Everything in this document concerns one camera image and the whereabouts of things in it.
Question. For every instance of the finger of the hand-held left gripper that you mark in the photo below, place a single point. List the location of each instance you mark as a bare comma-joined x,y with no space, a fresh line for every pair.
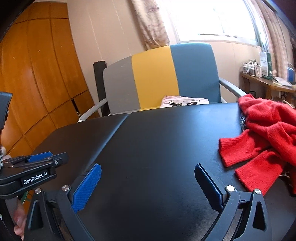
39,157
60,160

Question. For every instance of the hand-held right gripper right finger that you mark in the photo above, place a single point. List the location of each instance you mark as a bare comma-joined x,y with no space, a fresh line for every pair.
208,186

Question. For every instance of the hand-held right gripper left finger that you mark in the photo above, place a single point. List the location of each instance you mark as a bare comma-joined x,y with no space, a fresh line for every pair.
87,187

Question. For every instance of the red knit sweater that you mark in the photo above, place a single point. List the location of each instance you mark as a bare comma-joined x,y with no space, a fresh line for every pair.
263,129

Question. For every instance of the person's left hand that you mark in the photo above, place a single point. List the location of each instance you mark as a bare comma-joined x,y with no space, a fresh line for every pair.
19,220

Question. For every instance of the black white patterned cloth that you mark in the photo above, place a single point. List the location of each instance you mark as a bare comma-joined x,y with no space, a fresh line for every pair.
243,121

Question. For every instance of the wooden wardrobe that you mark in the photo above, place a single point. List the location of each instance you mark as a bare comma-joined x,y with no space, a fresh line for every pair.
41,69

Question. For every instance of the wooden side table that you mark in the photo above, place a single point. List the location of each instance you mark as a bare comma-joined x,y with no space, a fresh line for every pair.
266,84

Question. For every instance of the grey yellow blue armchair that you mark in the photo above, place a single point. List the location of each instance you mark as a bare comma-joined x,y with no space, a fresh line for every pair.
157,78

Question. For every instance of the cluster of small bottles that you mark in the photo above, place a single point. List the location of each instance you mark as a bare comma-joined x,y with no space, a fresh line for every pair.
252,69

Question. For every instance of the green and white carton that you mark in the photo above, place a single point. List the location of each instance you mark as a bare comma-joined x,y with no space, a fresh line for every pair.
266,66

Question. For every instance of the blue bag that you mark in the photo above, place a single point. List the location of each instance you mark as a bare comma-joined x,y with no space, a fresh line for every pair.
291,74

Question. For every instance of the beige patterned curtain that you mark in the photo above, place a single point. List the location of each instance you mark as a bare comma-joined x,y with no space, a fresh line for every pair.
275,30
150,23

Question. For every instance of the window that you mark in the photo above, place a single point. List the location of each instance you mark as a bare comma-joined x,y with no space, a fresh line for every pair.
208,18

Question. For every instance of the black upright post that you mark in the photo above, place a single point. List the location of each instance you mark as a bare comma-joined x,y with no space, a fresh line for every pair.
99,81

